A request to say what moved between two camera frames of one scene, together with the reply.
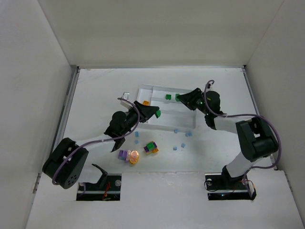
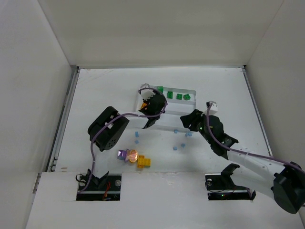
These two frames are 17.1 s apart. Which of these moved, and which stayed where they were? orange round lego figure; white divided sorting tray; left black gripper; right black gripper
Moved: left black gripper; right black gripper
Stayed: orange round lego figure; white divided sorting tray
